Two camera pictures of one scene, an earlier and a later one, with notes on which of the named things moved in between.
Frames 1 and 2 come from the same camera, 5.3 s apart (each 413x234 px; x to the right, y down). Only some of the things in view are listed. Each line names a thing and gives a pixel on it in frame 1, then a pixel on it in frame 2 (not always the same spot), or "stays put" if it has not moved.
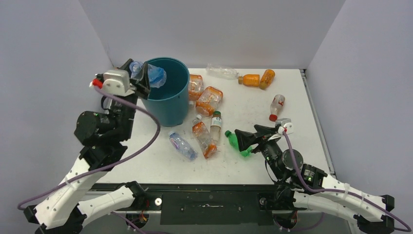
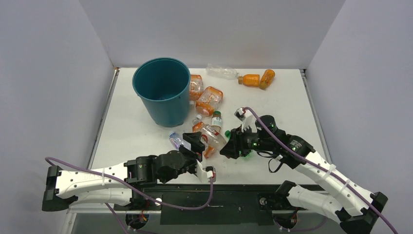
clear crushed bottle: (224, 72) stays put
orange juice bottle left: (252, 80) stays put
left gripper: (141, 90) -> (197, 147)
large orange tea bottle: (209, 100) stays put
